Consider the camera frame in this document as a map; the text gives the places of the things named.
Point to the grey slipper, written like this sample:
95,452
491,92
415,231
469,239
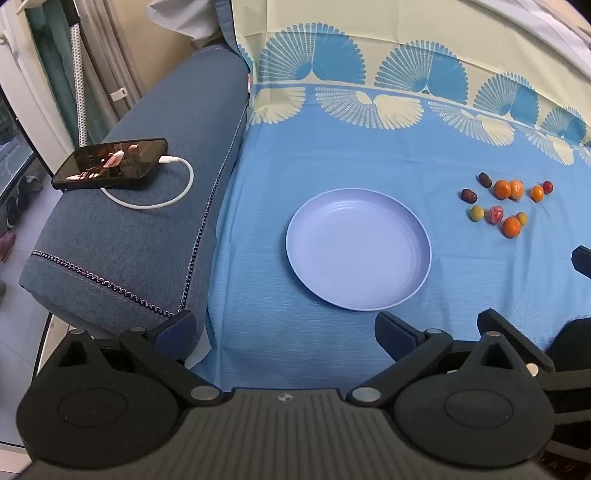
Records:
11,212
30,187

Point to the white garment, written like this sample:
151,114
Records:
184,18

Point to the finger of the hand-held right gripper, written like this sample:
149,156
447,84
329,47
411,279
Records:
582,262
526,350

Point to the plastic-wrapped orange fruit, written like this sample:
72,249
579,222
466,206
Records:
518,190

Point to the pink slipper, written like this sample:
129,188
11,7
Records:
7,244

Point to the grey curtain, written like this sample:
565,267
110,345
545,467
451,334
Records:
111,46

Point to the blue fan-print cloth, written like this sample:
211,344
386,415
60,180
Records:
277,161

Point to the red cherry tomato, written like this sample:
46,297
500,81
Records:
547,186

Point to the small orange mandarin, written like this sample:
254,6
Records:
536,193
501,188
511,227

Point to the white dotted pole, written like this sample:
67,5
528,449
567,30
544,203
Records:
79,83

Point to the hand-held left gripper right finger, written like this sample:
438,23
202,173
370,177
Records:
395,337

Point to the black smartphone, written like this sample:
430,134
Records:
111,161

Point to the white bedding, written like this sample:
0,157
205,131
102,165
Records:
545,27

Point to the green curtain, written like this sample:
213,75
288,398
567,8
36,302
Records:
51,55

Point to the plastic-wrapped red fruit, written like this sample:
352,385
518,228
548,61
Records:
495,215

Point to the light purple plate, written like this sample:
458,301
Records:
358,249

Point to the yellow-green round fruit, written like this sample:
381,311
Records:
476,213
522,217

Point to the dark red jujube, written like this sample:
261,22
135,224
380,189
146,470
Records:
468,195
484,179

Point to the white door frame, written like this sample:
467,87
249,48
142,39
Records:
18,92

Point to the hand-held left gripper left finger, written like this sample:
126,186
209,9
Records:
178,334

